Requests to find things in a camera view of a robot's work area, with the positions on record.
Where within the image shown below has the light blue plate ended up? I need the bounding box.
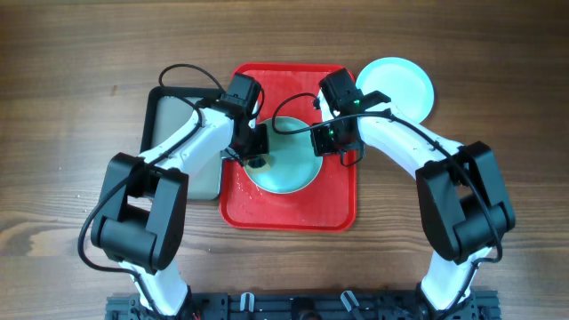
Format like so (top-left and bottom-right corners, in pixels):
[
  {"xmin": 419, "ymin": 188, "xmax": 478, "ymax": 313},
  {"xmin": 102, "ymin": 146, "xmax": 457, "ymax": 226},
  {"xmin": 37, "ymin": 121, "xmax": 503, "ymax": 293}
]
[{"xmin": 356, "ymin": 57, "xmax": 435, "ymax": 123}]

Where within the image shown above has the mint plate back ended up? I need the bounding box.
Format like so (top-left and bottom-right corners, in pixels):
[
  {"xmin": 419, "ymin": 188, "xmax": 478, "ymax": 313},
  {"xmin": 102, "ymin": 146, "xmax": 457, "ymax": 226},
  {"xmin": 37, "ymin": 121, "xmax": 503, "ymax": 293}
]
[{"xmin": 244, "ymin": 119, "xmax": 324, "ymax": 194}]

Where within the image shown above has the black base frame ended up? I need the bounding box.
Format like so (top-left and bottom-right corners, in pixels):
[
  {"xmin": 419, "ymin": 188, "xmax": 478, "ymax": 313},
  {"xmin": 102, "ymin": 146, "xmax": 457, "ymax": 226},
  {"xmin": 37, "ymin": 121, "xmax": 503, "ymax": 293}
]
[{"xmin": 105, "ymin": 290, "xmax": 501, "ymax": 320}]

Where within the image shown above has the black water tray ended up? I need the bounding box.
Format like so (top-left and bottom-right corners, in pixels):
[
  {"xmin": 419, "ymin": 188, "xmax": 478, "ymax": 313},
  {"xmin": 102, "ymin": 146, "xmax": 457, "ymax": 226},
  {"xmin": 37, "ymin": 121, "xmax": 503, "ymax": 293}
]
[{"xmin": 140, "ymin": 86, "xmax": 222, "ymax": 201}]

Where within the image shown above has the green yellow sponge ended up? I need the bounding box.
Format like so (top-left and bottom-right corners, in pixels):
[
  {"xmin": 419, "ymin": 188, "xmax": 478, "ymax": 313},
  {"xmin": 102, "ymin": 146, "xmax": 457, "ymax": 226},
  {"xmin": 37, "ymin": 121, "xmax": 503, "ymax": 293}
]
[{"xmin": 245, "ymin": 156, "xmax": 270, "ymax": 172}]

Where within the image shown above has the red plastic tray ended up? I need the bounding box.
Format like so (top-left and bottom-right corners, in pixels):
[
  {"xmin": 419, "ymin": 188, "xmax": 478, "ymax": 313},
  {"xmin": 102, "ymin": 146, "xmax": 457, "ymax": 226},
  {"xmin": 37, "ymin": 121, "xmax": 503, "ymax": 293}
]
[{"xmin": 219, "ymin": 62, "xmax": 357, "ymax": 232}]

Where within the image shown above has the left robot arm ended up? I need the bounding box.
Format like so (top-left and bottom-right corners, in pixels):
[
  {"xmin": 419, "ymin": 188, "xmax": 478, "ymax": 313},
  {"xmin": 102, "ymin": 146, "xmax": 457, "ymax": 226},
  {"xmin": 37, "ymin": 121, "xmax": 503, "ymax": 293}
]
[{"xmin": 79, "ymin": 108, "xmax": 268, "ymax": 319}]

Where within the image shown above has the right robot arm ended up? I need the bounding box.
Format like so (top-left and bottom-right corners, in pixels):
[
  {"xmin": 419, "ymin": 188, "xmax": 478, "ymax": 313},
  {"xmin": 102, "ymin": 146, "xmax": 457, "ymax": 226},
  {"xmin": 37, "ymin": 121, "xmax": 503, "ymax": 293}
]
[{"xmin": 314, "ymin": 100, "xmax": 516, "ymax": 319}]

